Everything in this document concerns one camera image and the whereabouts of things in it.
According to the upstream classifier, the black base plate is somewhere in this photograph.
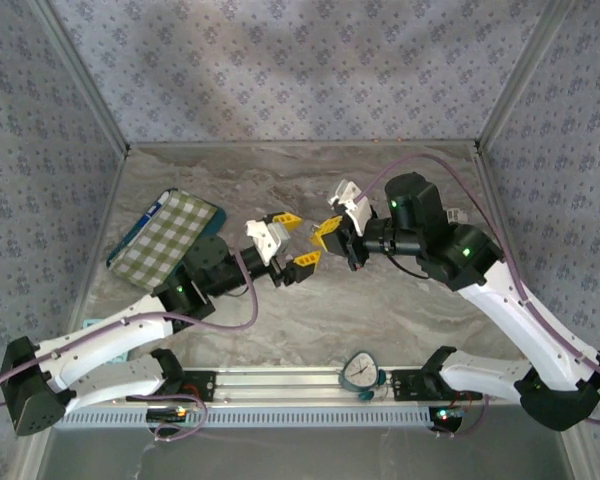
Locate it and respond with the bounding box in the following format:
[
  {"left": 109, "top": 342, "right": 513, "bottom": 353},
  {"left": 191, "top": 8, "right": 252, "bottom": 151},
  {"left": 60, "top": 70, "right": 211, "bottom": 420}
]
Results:
[
  {"left": 389, "top": 368, "right": 485, "bottom": 402},
  {"left": 144, "top": 369, "right": 217, "bottom": 404}
]

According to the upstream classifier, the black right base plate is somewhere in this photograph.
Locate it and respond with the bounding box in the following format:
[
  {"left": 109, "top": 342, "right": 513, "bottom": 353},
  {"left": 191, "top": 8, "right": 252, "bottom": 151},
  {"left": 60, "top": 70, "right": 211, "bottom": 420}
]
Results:
[{"left": 389, "top": 368, "right": 485, "bottom": 402}]

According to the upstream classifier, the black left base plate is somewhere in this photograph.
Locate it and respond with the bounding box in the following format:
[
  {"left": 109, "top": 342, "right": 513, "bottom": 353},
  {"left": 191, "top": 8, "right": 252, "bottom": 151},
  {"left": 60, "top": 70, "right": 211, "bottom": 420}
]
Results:
[{"left": 144, "top": 369, "right": 217, "bottom": 404}]

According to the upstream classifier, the blue white packet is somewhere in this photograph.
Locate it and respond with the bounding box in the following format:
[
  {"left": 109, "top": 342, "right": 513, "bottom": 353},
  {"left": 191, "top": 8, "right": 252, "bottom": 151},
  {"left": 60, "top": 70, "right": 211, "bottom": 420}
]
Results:
[{"left": 124, "top": 194, "right": 170, "bottom": 246}]

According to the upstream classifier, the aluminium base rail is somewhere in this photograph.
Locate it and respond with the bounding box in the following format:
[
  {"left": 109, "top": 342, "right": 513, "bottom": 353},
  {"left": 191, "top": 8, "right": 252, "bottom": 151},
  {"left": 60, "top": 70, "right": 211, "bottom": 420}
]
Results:
[{"left": 67, "top": 366, "right": 580, "bottom": 407}]

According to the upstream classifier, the grey slotted cable duct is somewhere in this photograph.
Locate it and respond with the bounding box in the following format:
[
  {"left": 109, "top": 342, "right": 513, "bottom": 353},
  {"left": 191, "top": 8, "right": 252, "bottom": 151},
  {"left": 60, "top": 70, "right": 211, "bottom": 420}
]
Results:
[{"left": 54, "top": 407, "right": 434, "bottom": 432}]

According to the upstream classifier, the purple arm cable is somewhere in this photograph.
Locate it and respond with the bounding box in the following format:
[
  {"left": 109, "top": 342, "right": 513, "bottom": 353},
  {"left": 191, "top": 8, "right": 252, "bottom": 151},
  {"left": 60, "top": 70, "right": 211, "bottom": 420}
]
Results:
[
  {"left": 357, "top": 152, "right": 600, "bottom": 439},
  {"left": 0, "top": 244, "right": 259, "bottom": 444}
]

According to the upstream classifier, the aluminium table edge rail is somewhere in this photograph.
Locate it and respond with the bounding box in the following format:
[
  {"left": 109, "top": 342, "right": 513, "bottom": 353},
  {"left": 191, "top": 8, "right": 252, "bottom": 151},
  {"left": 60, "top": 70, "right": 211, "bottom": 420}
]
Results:
[
  {"left": 473, "top": 144, "right": 554, "bottom": 366},
  {"left": 54, "top": 147, "right": 131, "bottom": 369}
]

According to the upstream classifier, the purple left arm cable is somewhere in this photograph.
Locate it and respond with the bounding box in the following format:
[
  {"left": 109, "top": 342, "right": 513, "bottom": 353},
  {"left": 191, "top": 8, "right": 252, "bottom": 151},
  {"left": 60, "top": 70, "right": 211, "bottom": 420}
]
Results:
[{"left": 0, "top": 244, "right": 259, "bottom": 444}]

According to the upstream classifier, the green checked cloth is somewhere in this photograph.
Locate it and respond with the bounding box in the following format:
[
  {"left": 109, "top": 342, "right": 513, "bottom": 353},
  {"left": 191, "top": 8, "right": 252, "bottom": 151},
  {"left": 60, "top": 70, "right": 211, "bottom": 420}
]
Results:
[{"left": 110, "top": 189, "right": 219, "bottom": 291}]

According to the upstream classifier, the teal calculator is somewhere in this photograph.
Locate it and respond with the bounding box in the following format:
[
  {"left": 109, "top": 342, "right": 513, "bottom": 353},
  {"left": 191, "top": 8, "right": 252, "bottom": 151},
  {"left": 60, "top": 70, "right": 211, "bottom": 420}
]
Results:
[{"left": 82, "top": 315, "right": 131, "bottom": 366}]

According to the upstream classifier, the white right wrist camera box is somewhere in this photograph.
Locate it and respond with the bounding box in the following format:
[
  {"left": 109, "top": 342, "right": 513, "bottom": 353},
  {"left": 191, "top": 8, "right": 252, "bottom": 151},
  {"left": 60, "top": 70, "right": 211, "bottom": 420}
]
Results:
[{"left": 324, "top": 179, "right": 374, "bottom": 239}]

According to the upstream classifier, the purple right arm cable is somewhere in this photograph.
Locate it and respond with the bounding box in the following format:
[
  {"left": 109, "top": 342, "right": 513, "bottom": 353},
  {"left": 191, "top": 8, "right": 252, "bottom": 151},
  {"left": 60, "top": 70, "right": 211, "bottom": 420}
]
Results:
[{"left": 357, "top": 152, "right": 600, "bottom": 439}]

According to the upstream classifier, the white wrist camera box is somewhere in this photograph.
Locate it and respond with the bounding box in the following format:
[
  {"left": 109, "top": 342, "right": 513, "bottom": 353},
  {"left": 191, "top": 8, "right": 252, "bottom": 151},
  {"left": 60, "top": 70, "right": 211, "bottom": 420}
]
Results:
[
  {"left": 244, "top": 217, "right": 290, "bottom": 267},
  {"left": 324, "top": 179, "right": 374, "bottom": 239}
]

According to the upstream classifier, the right electronics board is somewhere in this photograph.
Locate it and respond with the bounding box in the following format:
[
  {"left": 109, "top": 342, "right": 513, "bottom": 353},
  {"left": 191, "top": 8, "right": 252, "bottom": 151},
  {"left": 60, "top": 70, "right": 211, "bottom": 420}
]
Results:
[{"left": 429, "top": 405, "right": 465, "bottom": 435}]

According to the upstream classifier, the teal alarm clock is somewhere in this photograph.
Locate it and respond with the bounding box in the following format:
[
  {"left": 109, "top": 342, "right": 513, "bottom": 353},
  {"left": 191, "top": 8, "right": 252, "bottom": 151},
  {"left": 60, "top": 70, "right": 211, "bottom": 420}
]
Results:
[{"left": 337, "top": 350, "right": 387, "bottom": 402}]

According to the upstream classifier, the left electronics board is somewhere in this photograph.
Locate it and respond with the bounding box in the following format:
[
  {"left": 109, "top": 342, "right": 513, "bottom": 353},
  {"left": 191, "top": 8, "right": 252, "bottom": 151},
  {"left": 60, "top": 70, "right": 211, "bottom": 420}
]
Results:
[{"left": 146, "top": 407, "right": 189, "bottom": 424}]

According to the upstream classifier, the electronics board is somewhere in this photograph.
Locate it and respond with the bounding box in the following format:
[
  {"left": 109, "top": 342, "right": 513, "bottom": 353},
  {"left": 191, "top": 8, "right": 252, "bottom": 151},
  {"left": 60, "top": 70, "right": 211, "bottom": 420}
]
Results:
[
  {"left": 429, "top": 405, "right": 465, "bottom": 435},
  {"left": 146, "top": 407, "right": 189, "bottom": 424}
]

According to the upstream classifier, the aluminium frame post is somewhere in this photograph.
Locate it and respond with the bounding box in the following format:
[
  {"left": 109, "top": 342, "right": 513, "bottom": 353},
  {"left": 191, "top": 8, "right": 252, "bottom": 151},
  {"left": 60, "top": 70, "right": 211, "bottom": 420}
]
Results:
[
  {"left": 29, "top": 0, "right": 131, "bottom": 154},
  {"left": 476, "top": 0, "right": 577, "bottom": 154}
]

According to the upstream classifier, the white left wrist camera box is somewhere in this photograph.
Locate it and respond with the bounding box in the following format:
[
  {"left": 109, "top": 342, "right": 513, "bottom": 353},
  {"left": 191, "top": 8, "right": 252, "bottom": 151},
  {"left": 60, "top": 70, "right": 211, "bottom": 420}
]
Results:
[{"left": 244, "top": 217, "right": 290, "bottom": 267}]

